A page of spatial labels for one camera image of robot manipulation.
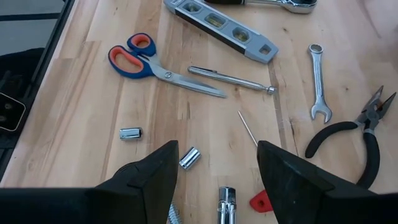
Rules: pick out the black silver-edged camera box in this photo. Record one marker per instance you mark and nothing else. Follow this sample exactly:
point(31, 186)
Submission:
point(11, 113)

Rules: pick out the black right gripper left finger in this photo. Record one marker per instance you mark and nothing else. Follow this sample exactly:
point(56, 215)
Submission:
point(140, 193)

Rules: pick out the grey torpedo level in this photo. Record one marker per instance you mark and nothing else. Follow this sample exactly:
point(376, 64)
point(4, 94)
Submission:
point(224, 29)

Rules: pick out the silver telescopic pen tool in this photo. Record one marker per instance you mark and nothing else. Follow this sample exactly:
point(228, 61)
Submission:
point(230, 79)

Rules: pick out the black aluminium table frame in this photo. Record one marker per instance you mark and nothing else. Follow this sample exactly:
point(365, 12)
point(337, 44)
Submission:
point(53, 40)

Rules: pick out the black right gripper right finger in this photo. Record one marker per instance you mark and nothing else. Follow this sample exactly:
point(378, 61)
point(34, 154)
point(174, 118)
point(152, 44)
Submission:
point(304, 193)

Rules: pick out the silver combination wrench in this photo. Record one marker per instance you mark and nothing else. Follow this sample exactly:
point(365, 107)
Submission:
point(317, 77)

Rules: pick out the small chrome socket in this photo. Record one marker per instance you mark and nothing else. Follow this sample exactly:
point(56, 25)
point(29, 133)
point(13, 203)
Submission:
point(189, 158)
point(130, 133)

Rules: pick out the long chrome deep socket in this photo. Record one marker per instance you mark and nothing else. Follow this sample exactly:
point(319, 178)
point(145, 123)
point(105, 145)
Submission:
point(227, 205)

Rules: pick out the black C-clamp silver screw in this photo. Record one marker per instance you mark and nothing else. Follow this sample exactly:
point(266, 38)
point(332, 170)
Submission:
point(174, 214)

